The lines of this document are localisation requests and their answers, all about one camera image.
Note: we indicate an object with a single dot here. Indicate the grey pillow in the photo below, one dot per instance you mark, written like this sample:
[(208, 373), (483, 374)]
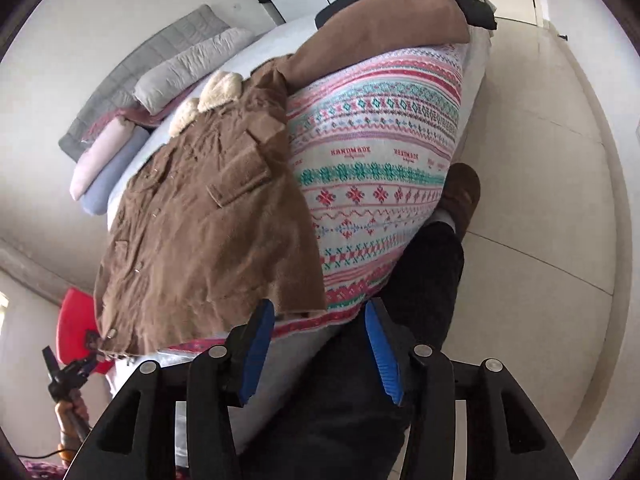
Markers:
[(190, 65)]

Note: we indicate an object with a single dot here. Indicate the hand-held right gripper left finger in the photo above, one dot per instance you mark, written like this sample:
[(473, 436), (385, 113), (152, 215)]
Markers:
[(257, 355)]

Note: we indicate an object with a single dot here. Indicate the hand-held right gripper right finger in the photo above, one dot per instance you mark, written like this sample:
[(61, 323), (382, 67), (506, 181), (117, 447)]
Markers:
[(382, 355)]

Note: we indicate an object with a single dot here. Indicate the black folded garment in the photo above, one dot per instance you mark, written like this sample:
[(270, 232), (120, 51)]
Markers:
[(475, 10)]

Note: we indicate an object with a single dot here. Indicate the maroon folded bedcover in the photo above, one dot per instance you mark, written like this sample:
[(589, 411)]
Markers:
[(145, 115)]

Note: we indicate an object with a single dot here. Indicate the grey upholstered headboard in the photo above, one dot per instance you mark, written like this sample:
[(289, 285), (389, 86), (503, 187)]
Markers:
[(150, 60)]

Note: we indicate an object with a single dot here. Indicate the person's dark trouser leg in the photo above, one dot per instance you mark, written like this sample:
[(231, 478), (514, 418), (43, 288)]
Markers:
[(425, 285)]

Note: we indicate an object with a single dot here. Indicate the pink pillow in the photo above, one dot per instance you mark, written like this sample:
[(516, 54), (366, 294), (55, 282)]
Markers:
[(97, 160)]

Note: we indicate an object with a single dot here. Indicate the red chair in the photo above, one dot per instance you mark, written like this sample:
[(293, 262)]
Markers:
[(75, 320)]

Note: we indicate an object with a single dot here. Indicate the bed with grey sheet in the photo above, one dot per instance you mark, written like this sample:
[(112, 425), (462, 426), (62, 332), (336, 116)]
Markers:
[(280, 40)]

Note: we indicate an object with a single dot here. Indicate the person's left hand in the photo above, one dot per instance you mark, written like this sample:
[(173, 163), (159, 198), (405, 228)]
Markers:
[(67, 417)]

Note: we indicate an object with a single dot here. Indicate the brown slipper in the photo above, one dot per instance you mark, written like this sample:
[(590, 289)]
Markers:
[(460, 195)]

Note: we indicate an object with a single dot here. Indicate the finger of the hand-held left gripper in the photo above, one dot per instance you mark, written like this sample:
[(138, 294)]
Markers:
[(92, 347), (51, 370)]

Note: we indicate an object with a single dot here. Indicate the brown jacket with fleece collar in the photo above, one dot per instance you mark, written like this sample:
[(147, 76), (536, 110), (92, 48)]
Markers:
[(200, 240)]

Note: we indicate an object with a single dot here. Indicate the blue-grey pillow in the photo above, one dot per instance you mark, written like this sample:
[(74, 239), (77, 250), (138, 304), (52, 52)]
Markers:
[(107, 185)]

